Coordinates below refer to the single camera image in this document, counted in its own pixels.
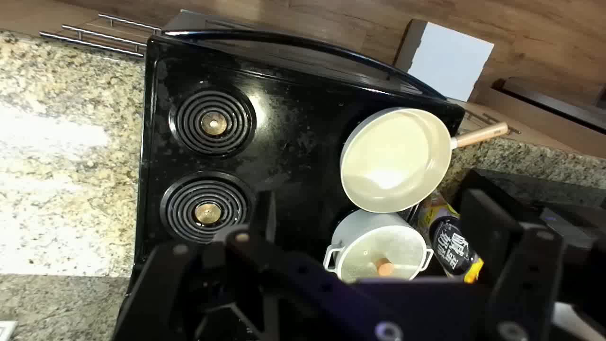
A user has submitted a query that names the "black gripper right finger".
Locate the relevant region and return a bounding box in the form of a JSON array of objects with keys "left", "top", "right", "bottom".
[{"left": 460, "top": 188, "right": 566, "bottom": 341}]

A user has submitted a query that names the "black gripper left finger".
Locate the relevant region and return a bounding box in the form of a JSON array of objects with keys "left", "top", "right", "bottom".
[{"left": 111, "top": 190, "right": 405, "bottom": 341}]

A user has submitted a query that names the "yellow and black snack bag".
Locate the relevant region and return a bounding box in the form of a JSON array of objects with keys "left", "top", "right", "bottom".
[{"left": 414, "top": 192, "right": 486, "bottom": 287}]

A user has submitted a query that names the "black coil burner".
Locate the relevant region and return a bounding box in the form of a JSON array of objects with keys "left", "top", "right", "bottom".
[
  {"left": 168, "top": 88, "right": 257, "bottom": 156},
  {"left": 159, "top": 177, "right": 251, "bottom": 245}
]

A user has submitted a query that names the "white pot with glass lid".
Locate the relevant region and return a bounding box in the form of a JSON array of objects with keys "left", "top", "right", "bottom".
[{"left": 321, "top": 209, "right": 435, "bottom": 285}]

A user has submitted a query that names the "dark long floor bar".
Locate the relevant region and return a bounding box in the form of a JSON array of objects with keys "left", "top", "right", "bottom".
[{"left": 490, "top": 76, "right": 606, "bottom": 137}]

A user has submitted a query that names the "black stove control panel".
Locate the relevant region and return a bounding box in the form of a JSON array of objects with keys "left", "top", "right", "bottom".
[{"left": 128, "top": 8, "right": 469, "bottom": 287}]

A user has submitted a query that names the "cream frying pan wooden handle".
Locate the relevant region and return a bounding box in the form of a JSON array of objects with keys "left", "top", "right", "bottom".
[{"left": 339, "top": 107, "right": 511, "bottom": 215}]

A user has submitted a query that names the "silver metal handle bar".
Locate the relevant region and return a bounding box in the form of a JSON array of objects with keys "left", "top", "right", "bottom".
[
  {"left": 37, "top": 31, "right": 145, "bottom": 61},
  {"left": 60, "top": 23, "right": 151, "bottom": 48},
  {"left": 96, "top": 12, "right": 162, "bottom": 35}
]

